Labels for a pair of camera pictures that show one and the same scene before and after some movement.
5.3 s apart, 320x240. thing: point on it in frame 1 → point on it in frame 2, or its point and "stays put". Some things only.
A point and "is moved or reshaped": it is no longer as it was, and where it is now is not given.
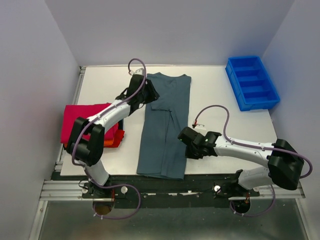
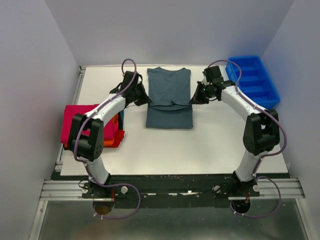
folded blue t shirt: (120, 124) stays put
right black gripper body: (191, 152) → (208, 92)
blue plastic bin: (252, 84) stays put
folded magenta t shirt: (73, 111) stays put
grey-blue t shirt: (161, 154) is moved or reshaped
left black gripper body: (149, 94) → (141, 96)
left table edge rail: (73, 102) stays put
